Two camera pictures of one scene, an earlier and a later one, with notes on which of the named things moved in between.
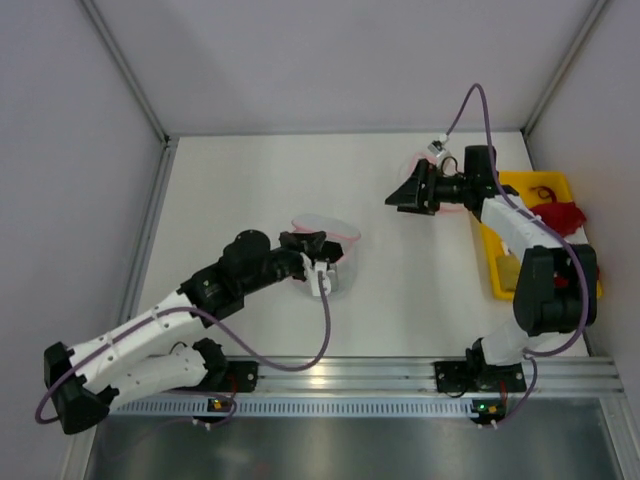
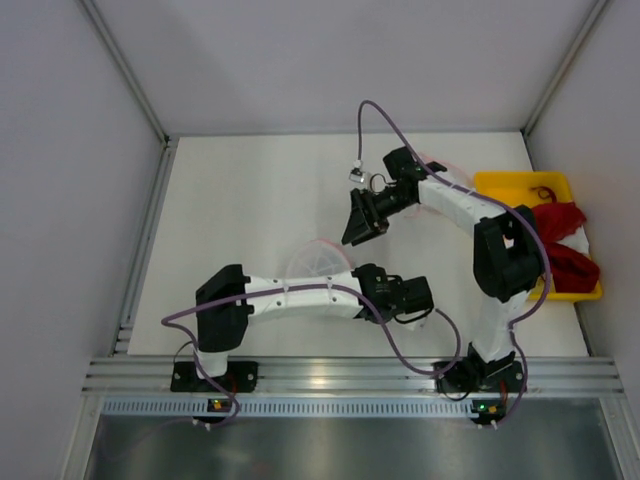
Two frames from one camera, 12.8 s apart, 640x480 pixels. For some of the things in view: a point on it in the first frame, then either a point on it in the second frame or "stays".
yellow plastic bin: [531, 186] stays
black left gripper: [304, 248] → [417, 293]
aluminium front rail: [581, 375] stays
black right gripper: [428, 186] → [366, 215]
